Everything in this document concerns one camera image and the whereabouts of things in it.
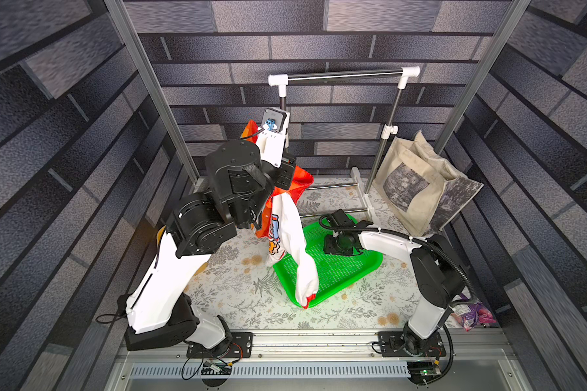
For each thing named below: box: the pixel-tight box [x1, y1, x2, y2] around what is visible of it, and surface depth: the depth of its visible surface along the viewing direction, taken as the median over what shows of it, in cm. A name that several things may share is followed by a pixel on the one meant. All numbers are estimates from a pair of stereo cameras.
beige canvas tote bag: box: [372, 130, 484, 236], surface depth 96 cm
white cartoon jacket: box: [266, 192, 319, 310], surface depth 56 cm
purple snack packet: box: [457, 292, 498, 333], surface depth 78 cm
